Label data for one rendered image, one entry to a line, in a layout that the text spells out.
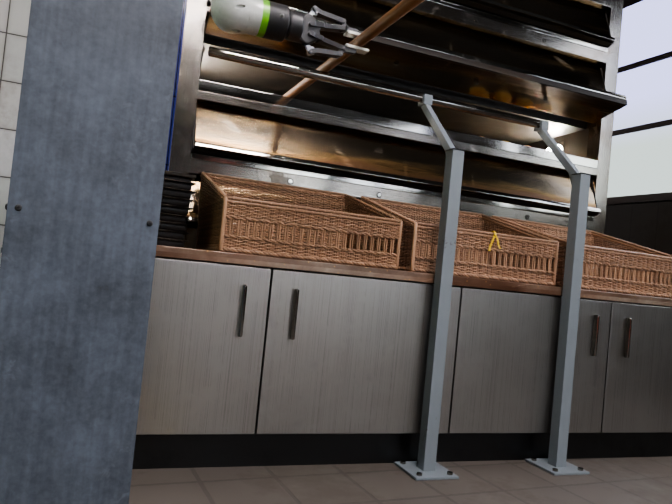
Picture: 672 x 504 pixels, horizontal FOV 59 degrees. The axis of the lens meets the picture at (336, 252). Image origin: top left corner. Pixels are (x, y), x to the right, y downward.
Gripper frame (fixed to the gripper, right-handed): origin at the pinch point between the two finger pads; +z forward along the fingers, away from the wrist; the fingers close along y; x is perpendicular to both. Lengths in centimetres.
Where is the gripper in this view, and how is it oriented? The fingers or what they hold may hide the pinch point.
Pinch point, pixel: (356, 42)
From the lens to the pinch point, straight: 174.6
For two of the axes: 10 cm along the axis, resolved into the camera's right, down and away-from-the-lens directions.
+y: -1.0, 9.9, -0.3
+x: 3.7, 0.1, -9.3
